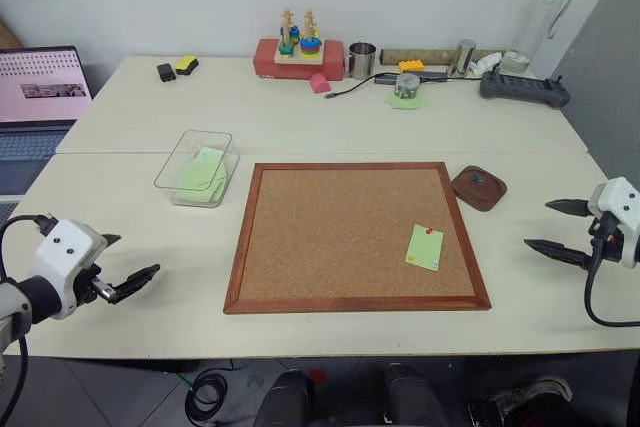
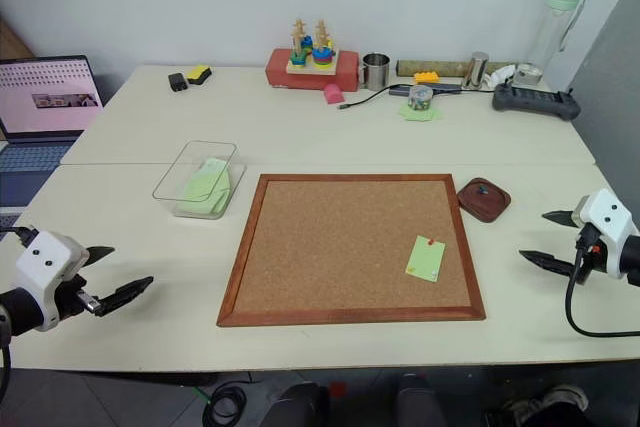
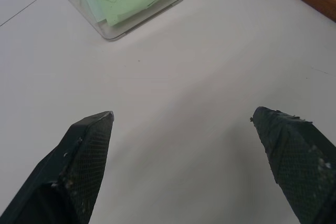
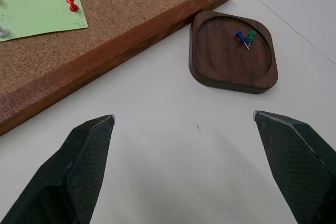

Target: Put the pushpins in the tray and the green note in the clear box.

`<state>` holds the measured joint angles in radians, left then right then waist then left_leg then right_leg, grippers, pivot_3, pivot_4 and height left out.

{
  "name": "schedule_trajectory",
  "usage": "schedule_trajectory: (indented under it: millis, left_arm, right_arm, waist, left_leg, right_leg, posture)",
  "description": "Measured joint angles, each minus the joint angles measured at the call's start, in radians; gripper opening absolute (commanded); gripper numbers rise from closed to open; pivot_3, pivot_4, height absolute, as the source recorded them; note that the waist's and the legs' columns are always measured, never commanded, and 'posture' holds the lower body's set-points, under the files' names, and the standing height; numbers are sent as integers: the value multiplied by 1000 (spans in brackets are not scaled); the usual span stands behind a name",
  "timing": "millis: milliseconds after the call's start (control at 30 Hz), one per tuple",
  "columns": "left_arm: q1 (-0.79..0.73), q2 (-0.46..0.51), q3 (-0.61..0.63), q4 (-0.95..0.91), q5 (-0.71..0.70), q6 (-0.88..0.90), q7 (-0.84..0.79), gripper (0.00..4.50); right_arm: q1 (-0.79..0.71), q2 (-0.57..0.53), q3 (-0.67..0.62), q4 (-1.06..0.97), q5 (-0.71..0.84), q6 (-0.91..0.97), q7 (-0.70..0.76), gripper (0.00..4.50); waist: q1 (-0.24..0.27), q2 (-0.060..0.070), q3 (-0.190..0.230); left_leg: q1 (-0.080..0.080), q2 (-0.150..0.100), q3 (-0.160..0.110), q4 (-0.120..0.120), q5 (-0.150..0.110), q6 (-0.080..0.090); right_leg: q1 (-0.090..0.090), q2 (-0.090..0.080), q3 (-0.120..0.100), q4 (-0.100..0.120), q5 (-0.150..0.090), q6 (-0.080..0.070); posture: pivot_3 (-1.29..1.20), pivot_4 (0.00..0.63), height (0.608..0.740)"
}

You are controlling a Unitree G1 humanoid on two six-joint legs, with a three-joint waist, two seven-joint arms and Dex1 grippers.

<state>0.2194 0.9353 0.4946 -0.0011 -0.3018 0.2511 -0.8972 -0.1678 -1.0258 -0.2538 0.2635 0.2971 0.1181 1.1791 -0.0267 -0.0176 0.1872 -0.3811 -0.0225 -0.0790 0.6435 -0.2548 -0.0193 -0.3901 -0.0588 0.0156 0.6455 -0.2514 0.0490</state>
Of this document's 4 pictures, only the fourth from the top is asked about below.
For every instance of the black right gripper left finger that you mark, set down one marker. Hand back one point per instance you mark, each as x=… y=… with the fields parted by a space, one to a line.
x=65 y=176

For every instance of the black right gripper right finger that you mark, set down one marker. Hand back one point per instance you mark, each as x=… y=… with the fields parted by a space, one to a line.
x=302 y=166

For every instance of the green push pin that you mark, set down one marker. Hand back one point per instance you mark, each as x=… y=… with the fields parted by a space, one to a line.
x=250 y=37

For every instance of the blue push pin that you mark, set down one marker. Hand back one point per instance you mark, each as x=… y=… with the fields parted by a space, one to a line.
x=241 y=36

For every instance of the clear push pin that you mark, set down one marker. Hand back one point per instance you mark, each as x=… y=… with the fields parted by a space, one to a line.
x=3 y=33

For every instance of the wood-framed cork board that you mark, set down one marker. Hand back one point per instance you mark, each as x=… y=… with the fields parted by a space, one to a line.
x=126 y=24

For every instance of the light green paper note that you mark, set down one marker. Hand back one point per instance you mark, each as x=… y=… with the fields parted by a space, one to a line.
x=39 y=14

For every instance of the red push pin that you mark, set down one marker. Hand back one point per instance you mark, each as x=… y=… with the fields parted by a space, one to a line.
x=72 y=5

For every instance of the dark wooden tray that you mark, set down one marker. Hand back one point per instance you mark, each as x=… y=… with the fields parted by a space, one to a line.
x=231 y=53

